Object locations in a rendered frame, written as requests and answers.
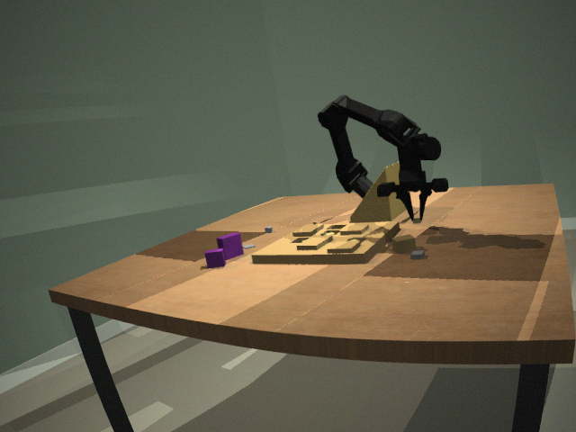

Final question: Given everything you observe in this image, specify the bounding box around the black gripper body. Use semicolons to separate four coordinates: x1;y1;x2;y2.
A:
377;159;448;197

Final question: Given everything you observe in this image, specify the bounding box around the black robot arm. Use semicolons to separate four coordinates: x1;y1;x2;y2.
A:
318;95;441;198

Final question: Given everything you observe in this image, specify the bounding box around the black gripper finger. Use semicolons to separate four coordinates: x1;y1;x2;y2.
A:
419;191;432;221
396;192;414;221

